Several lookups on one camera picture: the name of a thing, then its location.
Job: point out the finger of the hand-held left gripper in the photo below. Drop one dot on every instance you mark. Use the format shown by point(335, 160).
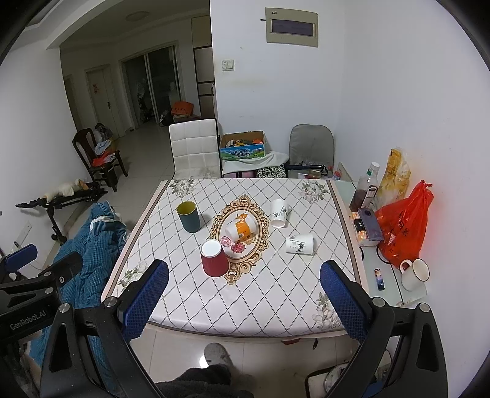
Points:
point(21, 257)
point(63, 268)

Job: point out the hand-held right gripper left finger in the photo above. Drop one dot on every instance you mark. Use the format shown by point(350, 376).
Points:
point(147, 302)

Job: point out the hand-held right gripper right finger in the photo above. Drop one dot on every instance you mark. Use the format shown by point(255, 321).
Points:
point(344, 302)

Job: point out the red paper cup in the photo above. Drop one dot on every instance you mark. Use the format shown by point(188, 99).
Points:
point(214, 262)

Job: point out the white cup with bamboo print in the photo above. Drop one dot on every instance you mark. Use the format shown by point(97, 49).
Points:
point(279, 214)
point(300, 245)

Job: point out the teal cup with yellow inside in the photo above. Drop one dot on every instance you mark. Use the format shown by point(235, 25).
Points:
point(188, 220)

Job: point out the orange and white paper cup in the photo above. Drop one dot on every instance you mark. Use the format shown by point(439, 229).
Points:
point(241, 229)

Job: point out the blue blanket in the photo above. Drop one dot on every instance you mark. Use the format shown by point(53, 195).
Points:
point(88, 260)

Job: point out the small dark lighter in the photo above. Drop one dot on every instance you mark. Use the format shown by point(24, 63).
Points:
point(379, 279)

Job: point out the black folding stand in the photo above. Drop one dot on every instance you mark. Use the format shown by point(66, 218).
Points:
point(72, 199)

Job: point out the white box under phone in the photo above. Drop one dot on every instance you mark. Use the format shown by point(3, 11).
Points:
point(359, 231)

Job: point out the white enamel mug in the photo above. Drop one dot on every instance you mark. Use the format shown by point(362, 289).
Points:
point(415, 275)

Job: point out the white diamond pattern tablecloth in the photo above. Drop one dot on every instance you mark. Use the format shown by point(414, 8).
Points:
point(268, 294)

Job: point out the pale cloth bundle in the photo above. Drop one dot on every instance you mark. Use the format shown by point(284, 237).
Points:
point(61, 189)

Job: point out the round white device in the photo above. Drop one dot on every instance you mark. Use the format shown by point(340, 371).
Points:
point(335, 380)

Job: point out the purple smartphone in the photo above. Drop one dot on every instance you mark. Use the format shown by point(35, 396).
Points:
point(370, 225)

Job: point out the grey slipper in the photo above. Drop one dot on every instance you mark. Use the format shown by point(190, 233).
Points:
point(217, 356)

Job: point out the orange plastic bag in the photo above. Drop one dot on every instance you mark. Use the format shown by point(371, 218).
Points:
point(405, 225)

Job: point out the person's dark trouser leg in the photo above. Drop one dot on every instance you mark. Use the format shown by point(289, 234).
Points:
point(203, 384)

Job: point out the clothes pile on chair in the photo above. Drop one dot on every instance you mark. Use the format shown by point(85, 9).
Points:
point(103, 153)

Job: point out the dark wooden chair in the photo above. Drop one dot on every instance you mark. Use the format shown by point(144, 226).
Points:
point(84, 147)

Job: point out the clear bottle with white cap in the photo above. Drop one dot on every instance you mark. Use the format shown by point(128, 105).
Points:
point(371, 178)

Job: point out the flat cardboard piece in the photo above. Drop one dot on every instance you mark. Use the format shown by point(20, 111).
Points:
point(343, 171)

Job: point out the yellow snack bag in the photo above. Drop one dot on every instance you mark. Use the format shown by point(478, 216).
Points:
point(396, 176)

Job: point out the black and white patterned bag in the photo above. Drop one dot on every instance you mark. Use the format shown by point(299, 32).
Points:
point(271, 172)

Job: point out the pink suitcase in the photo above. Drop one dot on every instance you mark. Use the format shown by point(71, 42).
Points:
point(239, 175)

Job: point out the white padded chair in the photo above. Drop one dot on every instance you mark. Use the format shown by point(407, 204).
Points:
point(195, 149)

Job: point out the white cloth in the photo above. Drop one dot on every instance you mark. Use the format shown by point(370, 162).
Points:
point(268, 160)

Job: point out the grey cushioned chair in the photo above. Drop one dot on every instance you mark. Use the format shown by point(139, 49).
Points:
point(312, 143)

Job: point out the wooden door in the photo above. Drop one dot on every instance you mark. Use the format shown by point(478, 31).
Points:
point(101, 99)

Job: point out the cardboard box with blue print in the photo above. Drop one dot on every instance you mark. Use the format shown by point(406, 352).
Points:
point(243, 153)

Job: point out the glass sliding door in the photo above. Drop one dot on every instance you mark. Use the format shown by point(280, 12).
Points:
point(153, 84)

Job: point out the beige electrical panel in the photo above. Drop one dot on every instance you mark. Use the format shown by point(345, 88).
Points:
point(291, 26)

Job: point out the white light switch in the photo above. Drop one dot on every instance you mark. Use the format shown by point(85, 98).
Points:
point(228, 66)

